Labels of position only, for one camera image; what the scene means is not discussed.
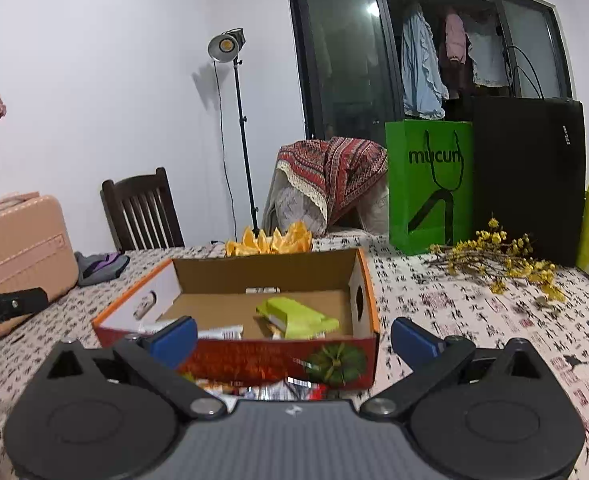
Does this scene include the red patterned cloth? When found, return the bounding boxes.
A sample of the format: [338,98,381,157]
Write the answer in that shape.
[276,136,390,228]

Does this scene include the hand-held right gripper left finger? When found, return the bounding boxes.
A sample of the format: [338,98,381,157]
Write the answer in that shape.
[32,316,228,422]

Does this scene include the pink hard-shell case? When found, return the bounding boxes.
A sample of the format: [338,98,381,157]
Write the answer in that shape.
[0,191,80,338]

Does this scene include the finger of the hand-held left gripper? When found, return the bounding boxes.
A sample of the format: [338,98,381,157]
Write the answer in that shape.
[0,287,49,325]

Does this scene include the green paper bag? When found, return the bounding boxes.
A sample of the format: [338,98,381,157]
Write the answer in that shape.
[385,120,475,256]

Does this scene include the pile of snack packets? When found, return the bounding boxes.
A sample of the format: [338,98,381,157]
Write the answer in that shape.
[179,372,337,403]

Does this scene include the studio light on stand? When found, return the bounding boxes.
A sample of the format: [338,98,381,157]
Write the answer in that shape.
[207,27,262,238]

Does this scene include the black paper bag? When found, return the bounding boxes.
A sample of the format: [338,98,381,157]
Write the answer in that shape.
[471,45,587,267]

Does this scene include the white cracker snack packet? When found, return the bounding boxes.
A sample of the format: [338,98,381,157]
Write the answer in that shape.
[197,325,244,342]

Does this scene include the orange cardboard box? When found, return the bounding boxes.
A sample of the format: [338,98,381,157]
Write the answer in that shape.
[92,247,381,391]

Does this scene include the pink hanging garment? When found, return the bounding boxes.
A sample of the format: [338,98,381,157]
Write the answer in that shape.
[439,12,467,63]

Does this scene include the light blue hanging shirt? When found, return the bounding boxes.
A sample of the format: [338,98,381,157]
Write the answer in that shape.
[401,7,450,118]

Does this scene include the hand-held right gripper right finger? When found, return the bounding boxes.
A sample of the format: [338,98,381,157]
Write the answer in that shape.
[359,316,557,422]

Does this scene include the green snack bar wrapper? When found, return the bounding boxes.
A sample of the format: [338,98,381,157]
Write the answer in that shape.
[256,297,340,341]

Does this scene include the white hanging garment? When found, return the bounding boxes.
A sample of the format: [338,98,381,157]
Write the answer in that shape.
[467,17,510,88]

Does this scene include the yellow flower branch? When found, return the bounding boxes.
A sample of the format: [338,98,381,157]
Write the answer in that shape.
[428,217,567,303]

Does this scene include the orange paper flowers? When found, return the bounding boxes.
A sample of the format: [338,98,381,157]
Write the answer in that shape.
[224,221,314,257]

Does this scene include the grey upholstered chair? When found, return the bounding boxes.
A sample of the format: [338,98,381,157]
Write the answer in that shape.
[264,170,390,238]

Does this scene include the black sliding glass door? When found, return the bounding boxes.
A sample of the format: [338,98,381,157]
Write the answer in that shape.
[285,0,575,141]

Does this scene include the grey purple cloth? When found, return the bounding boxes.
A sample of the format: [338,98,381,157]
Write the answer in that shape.
[74,251,131,287]

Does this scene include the dark wooden chair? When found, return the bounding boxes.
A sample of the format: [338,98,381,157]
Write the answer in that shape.
[100,167,185,253]

